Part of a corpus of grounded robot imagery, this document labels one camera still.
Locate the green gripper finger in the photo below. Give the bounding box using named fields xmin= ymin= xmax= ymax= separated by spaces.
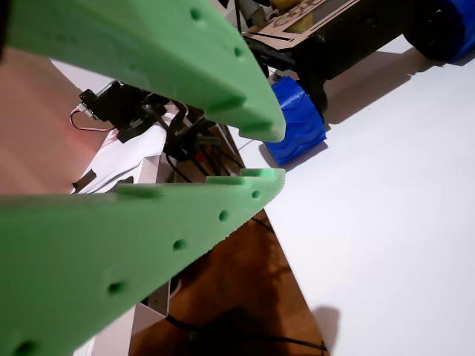
xmin=7 ymin=0 xmax=286 ymax=144
xmin=0 ymin=168 xmax=286 ymax=356

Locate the blue ribbed rover wheel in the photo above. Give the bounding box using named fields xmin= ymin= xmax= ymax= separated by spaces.
xmin=406 ymin=0 xmax=475 ymax=63
xmin=265 ymin=76 xmax=328 ymax=168

